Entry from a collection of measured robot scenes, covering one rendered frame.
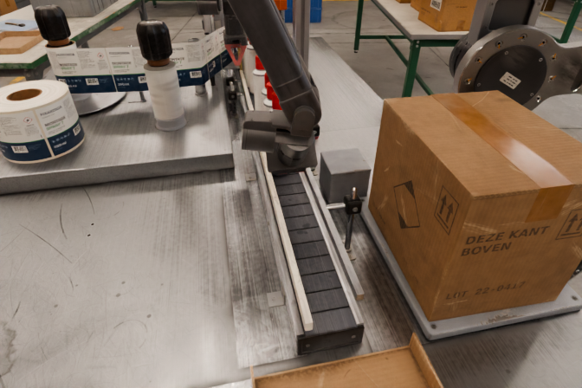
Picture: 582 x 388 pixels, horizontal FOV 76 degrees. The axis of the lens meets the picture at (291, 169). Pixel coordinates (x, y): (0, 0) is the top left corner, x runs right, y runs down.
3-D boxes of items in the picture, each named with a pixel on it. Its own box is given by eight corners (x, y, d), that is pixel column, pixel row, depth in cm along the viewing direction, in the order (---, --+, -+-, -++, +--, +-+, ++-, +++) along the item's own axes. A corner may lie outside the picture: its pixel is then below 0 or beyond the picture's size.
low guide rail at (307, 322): (240, 75, 143) (239, 70, 142) (242, 74, 143) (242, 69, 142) (305, 331, 56) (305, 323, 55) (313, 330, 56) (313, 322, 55)
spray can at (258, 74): (255, 119, 116) (250, 53, 104) (271, 118, 117) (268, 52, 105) (256, 127, 112) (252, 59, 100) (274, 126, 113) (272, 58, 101)
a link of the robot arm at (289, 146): (314, 151, 65) (316, 119, 66) (274, 145, 64) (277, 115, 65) (307, 161, 71) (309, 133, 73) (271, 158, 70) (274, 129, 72)
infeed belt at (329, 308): (230, 45, 192) (229, 37, 190) (247, 44, 193) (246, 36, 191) (305, 351, 59) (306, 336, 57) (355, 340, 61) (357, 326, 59)
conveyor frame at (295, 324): (228, 48, 192) (227, 38, 190) (249, 46, 194) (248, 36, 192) (296, 356, 60) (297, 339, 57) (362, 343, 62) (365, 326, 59)
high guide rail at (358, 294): (258, 60, 141) (258, 56, 140) (261, 60, 141) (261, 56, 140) (355, 300, 54) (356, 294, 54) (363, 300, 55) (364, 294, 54)
